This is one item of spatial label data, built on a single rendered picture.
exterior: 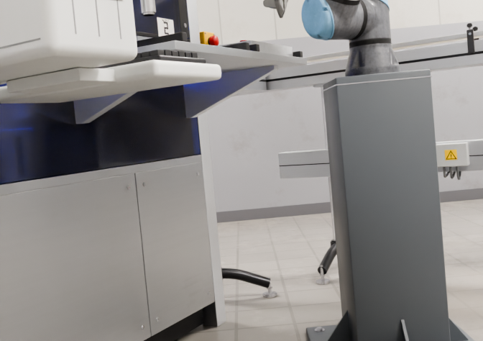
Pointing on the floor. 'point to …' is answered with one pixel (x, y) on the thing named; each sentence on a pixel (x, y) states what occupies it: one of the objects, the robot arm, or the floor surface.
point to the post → (210, 311)
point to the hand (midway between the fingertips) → (282, 13)
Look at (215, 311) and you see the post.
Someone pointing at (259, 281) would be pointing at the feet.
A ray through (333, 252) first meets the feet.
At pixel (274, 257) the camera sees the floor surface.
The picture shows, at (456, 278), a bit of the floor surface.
